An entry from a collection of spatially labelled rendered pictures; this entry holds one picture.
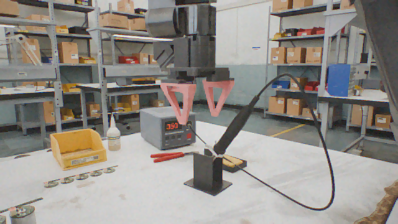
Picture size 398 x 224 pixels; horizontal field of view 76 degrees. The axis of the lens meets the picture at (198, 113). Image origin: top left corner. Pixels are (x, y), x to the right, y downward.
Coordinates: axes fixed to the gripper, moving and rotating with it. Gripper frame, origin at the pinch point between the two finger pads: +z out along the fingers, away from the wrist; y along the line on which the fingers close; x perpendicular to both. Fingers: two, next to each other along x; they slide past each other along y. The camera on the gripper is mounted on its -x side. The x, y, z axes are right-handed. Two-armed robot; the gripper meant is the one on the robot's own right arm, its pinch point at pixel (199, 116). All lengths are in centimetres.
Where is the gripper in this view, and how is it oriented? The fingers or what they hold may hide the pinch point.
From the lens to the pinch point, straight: 48.8
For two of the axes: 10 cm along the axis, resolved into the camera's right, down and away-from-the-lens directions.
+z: 0.0, 9.8, 1.9
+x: 7.7, 1.2, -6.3
